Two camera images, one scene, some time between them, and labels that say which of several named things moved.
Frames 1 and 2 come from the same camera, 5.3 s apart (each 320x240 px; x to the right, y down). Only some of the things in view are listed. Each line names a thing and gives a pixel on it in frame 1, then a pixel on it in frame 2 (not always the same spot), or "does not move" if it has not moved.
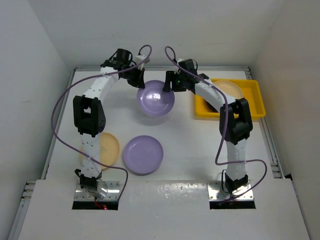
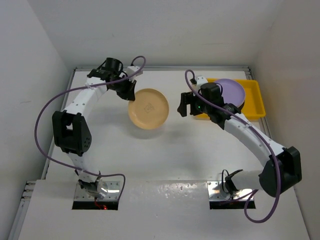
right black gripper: x=171 y=76 -> x=187 y=98
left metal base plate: x=113 y=192 does not move
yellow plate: x=109 y=150 -> x=150 y=109
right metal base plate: x=216 y=192 does not move
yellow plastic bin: x=251 y=91 does not move
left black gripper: x=138 y=81 -> x=129 y=94
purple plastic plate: x=143 y=155 -> x=232 y=92
